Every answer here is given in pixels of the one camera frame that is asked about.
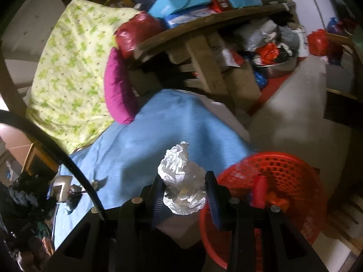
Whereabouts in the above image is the red mesh trash basket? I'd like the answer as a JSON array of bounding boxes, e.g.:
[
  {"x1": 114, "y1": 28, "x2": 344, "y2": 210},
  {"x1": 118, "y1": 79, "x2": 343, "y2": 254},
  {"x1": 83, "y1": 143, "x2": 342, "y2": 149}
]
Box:
[{"x1": 199, "y1": 152, "x2": 326, "y2": 271}]

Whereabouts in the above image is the white paper ball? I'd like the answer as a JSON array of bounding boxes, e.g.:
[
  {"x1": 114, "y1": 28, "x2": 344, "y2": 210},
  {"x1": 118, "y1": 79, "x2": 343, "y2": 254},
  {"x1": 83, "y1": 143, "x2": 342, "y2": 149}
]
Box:
[{"x1": 157, "y1": 141, "x2": 207, "y2": 216}]

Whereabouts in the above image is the black plastic bag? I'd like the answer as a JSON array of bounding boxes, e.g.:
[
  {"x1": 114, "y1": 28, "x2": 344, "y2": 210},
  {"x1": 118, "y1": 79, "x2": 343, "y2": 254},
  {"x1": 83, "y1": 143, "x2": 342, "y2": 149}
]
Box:
[{"x1": 65, "y1": 185, "x2": 87, "y2": 215}]

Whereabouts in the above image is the blue bed blanket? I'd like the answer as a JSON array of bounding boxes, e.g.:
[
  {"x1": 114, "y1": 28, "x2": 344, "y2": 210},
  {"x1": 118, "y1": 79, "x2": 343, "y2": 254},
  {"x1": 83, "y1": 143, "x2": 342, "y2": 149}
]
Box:
[{"x1": 52, "y1": 88, "x2": 256, "y2": 251}]

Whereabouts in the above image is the dark clothes pile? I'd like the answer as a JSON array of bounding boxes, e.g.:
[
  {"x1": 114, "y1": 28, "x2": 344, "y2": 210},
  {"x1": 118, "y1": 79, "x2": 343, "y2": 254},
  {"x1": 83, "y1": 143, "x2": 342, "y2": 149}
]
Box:
[{"x1": 1, "y1": 174, "x2": 56, "y2": 267}]

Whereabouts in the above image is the wooden nightstand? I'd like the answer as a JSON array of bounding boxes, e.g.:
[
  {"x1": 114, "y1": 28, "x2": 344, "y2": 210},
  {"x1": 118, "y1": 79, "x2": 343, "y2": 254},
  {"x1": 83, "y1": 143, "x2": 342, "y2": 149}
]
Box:
[{"x1": 22, "y1": 141, "x2": 59, "y2": 176}]

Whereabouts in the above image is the magenta cushion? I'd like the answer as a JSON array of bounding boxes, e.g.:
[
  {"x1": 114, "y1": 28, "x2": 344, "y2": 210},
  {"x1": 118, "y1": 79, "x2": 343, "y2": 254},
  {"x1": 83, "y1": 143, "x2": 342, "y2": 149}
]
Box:
[{"x1": 103, "y1": 47, "x2": 138, "y2": 125}]

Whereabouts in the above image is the green floral pillow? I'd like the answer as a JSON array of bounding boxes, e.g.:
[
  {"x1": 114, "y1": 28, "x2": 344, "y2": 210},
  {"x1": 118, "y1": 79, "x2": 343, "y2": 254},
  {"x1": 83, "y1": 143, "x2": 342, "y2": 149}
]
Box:
[{"x1": 26, "y1": 0, "x2": 138, "y2": 154}]

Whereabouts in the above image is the metal basin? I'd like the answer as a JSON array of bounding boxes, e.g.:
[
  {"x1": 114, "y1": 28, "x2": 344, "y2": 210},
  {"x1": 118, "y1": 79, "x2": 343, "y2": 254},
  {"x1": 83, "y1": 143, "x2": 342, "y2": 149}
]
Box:
[{"x1": 252, "y1": 52, "x2": 298, "y2": 79}]

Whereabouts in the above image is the wooden side table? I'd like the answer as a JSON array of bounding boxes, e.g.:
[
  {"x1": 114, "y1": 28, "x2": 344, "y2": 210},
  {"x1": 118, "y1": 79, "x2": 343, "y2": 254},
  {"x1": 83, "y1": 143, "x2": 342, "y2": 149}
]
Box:
[{"x1": 133, "y1": 1, "x2": 295, "y2": 99}]

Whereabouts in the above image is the red bag on floor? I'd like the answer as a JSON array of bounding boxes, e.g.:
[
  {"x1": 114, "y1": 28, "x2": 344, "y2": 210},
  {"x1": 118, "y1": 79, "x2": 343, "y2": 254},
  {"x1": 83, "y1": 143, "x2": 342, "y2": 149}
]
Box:
[{"x1": 307, "y1": 29, "x2": 331, "y2": 56}]

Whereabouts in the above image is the red shiny bag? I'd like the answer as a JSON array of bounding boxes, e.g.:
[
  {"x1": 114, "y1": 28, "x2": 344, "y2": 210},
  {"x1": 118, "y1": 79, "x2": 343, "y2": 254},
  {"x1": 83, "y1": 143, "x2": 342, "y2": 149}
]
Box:
[{"x1": 114, "y1": 11, "x2": 164, "y2": 60}]

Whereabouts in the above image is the light blue box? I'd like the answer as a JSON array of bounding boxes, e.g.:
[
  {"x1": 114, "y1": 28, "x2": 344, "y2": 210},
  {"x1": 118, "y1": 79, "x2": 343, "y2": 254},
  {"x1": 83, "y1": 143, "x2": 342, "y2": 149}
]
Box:
[{"x1": 148, "y1": 0, "x2": 212, "y2": 18}]

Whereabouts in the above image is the black cable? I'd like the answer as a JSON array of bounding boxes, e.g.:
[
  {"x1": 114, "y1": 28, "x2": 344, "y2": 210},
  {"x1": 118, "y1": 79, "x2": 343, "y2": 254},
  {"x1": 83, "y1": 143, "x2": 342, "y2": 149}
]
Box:
[{"x1": 0, "y1": 109, "x2": 107, "y2": 222}]

